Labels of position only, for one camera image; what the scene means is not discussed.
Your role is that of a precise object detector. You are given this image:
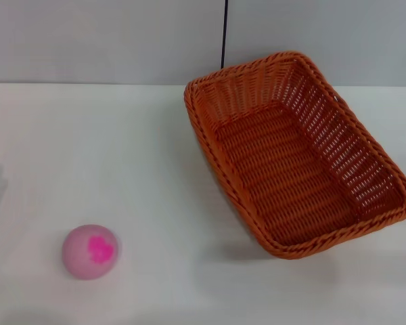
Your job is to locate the orange woven wicker basket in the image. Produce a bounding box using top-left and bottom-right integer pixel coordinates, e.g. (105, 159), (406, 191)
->
(183, 50), (406, 261)

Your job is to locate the pink ball with magenta patch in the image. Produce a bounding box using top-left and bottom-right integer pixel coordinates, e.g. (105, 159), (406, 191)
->
(61, 223), (123, 282)

